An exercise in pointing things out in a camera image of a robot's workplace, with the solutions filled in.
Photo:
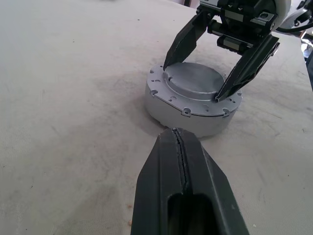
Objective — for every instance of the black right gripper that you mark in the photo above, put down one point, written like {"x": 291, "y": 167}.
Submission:
{"x": 234, "y": 22}

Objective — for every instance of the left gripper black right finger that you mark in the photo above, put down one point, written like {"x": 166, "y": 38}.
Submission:
{"x": 210, "y": 178}

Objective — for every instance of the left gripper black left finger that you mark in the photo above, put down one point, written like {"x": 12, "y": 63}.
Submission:
{"x": 156, "y": 183}

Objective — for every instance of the silver round housing lid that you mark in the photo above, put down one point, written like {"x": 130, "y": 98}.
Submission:
{"x": 193, "y": 78}

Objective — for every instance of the silver round motor housing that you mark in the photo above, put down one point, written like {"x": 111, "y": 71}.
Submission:
{"x": 166, "y": 117}

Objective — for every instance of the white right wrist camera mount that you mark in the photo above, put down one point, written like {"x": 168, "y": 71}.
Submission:
{"x": 283, "y": 7}

